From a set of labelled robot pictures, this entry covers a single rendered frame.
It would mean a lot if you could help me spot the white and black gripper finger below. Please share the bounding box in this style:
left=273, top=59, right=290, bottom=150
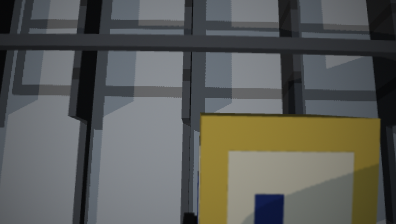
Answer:
left=183, top=213, right=198, bottom=224

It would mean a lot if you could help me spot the yellow butter carton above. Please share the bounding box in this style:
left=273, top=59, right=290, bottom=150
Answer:
left=197, top=113, right=381, bottom=224

